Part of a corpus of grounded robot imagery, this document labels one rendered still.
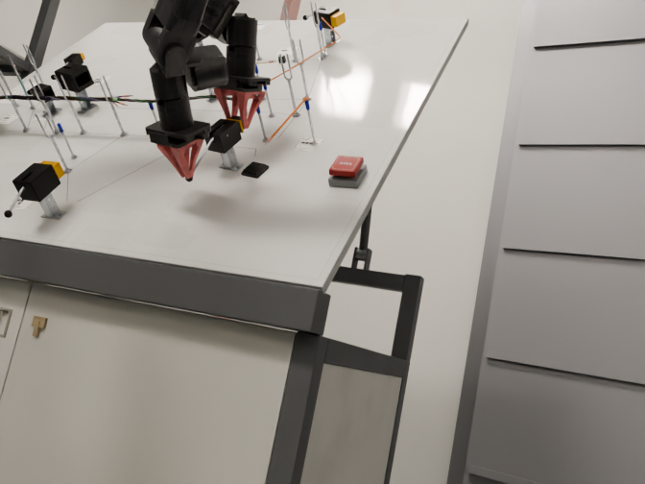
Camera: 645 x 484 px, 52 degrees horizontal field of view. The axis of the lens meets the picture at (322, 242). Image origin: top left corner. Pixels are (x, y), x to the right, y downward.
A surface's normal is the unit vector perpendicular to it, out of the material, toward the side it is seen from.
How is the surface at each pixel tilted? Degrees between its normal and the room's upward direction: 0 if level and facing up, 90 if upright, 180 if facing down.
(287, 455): 90
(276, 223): 53
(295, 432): 90
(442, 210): 90
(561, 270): 90
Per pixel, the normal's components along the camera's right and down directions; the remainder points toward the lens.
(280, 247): -0.16, -0.76
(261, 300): -0.35, -0.23
